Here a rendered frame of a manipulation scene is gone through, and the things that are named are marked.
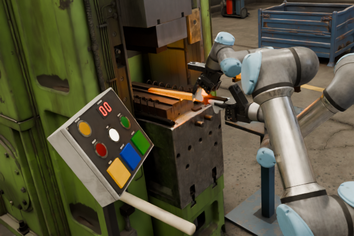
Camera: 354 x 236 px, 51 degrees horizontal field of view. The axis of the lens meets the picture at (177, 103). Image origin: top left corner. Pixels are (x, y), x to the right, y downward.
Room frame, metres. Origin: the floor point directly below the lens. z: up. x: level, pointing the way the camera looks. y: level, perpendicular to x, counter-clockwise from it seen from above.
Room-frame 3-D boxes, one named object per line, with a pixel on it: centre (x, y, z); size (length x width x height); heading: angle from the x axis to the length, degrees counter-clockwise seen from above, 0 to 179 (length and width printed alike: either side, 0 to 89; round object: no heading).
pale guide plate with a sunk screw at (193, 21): (1.96, -0.13, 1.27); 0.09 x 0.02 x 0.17; 138
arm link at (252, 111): (1.39, -0.32, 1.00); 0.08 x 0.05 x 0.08; 138
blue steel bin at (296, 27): (5.40, -2.00, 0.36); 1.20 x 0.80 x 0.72; 43
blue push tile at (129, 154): (1.13, 0.18, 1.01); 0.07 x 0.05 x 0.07; 163
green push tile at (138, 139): (1.22, 0.15, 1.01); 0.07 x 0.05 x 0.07; 163
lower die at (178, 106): (1.78, 0.14, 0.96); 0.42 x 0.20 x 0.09; 48
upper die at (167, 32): (1.78, 0.14, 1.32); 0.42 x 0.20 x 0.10; 48
